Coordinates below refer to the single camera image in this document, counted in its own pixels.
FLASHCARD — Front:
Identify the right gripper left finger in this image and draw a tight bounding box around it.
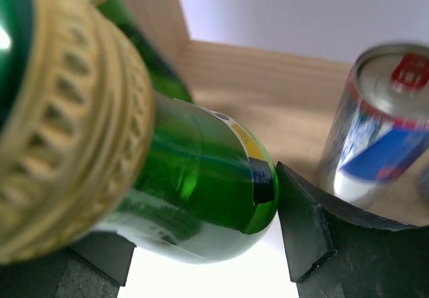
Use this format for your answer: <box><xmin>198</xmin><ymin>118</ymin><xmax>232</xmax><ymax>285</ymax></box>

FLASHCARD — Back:
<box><xmin>1</xmin><ymin>232</ymin><xmax>135</xmax><ymax>298</ymax></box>

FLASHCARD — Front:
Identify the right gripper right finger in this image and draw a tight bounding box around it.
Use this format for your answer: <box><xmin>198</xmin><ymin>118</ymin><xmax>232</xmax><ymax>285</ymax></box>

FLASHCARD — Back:
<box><xmin>275</xmin><ymin>162</ymin><xmax>428</xmax><ymax>297</ymax></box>

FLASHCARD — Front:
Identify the green glass bottle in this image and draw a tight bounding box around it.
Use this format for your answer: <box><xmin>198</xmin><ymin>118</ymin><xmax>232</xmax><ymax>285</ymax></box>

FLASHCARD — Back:
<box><xmin>88</xmin><ymin>0</ymin><xmax>194</xmax><ymax>103</ymax></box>
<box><xmin>1</xmin><ymin>0</ymin><xmax>278</xmax><ymax>265</ymax></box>

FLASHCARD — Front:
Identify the green glass bottle front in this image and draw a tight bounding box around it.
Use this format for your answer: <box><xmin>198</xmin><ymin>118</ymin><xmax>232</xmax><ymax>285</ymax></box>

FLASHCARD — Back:
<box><xmin>88</xmin><ymin>0</ymin><xmax>194</xmax><ymax>103</ymax></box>

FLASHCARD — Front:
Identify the wooden two-tier shelf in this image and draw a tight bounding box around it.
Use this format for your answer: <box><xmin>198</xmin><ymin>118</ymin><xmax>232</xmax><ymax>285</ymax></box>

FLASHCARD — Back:
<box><xmin>124</xmin><ymin>0</ymin><xmax>350</xmax><ymax>180</ymax></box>

